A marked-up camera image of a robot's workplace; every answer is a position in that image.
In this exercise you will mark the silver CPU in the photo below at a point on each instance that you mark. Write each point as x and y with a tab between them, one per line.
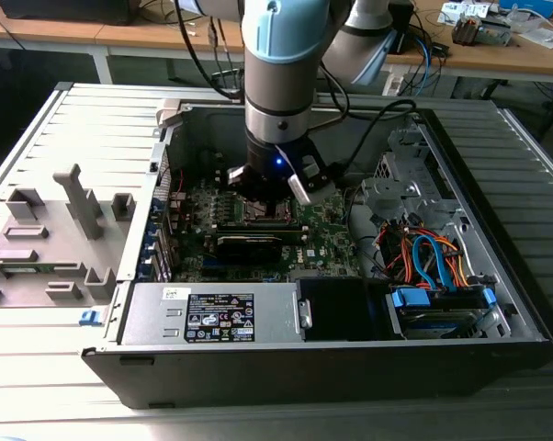
262	210

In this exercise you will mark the grey parts rack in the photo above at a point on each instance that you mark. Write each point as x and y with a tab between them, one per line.
60	229

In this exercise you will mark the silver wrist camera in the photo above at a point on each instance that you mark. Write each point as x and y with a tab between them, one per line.
299	188

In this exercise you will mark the black box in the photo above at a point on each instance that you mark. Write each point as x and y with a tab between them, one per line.
65	11

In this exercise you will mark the black graphics card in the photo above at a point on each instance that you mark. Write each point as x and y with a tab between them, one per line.
249	250

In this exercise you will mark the silver power supply unit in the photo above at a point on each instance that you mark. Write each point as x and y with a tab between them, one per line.
143	317

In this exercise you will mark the green RAM stick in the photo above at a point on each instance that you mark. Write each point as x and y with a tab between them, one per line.
24	270

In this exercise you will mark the small grey wrist camera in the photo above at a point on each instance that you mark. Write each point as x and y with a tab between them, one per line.
235	174

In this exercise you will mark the blue box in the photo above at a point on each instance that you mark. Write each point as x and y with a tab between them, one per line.
529	5

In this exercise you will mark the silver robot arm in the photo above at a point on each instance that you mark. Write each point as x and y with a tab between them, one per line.
276	92

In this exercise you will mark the metal drive cage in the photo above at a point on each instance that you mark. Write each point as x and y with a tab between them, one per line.
391	190

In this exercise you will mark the metal drive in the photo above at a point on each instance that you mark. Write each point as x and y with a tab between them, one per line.
496	32

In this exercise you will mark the wooden desk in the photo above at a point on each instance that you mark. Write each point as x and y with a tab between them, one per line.
51	34
488	57

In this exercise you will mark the black stand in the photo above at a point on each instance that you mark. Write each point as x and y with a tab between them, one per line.
405	27

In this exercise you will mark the hard disk blue carrier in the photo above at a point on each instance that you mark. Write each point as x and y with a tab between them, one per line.
414	301

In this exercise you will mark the CPU socket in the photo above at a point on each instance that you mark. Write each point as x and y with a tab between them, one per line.
296	216

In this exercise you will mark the blue case latch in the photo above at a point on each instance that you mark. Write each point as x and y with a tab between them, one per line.
90	318

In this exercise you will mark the black PC case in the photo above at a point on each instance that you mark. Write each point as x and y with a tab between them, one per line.
304	376

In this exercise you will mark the green motherboard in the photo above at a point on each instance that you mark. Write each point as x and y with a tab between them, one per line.
322	229

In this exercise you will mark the copper heat sink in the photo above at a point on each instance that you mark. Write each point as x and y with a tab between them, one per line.
465	30

